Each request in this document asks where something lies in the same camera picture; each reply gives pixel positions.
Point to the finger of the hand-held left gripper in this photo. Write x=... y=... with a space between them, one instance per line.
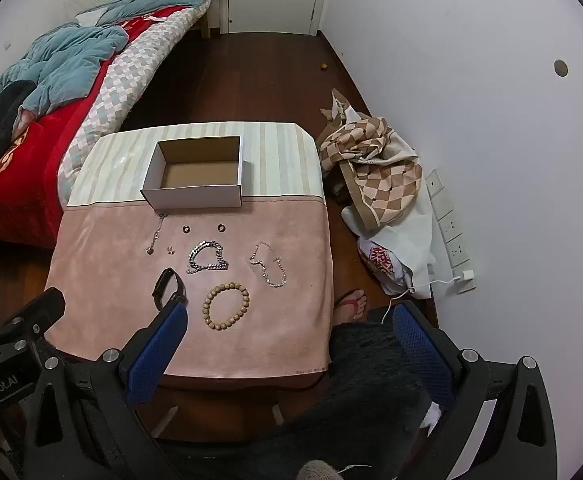
x=46 y=306

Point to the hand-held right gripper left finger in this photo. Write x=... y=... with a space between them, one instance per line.
x=156 y=355

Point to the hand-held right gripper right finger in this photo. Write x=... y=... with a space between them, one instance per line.
x=421 y=350

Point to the black smart band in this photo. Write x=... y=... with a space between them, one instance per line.
x=179 y=285

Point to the cardboard box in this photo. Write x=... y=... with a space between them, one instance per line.
x=199 y=197

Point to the white table leg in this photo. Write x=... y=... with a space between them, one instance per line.
x=276 y=410
x=166 y=420

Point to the small white cloth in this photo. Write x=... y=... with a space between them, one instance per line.
x=431 y=416

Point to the person's foot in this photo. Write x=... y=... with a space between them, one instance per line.
x=349 y=312

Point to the white charger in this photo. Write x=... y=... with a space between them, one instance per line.
x=467 y=281

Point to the pink striped tablecloth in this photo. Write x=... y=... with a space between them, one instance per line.
x=121 y=270

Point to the red flip-flop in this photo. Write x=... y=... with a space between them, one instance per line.
x=349 y=302

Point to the white plastic bag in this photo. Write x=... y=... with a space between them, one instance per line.
x=406 y=255

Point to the red blanket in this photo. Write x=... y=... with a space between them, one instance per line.
x=36 y=160

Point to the grey fuzzy cloth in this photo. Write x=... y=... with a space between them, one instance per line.
x=316 y=471

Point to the pink garment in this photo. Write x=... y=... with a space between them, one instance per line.
x=24 y=120

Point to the beige checkered cloth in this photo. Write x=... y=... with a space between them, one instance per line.
x=371 y=180

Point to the checkered quilt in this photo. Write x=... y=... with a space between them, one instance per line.
x=121 y=85

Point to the teal padded quilt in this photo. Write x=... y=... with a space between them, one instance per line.
x=66 y=60

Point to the wooden bed leg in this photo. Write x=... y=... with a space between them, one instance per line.
x=205 y=27

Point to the round wall hole cover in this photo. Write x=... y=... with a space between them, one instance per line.
x=561 y=67

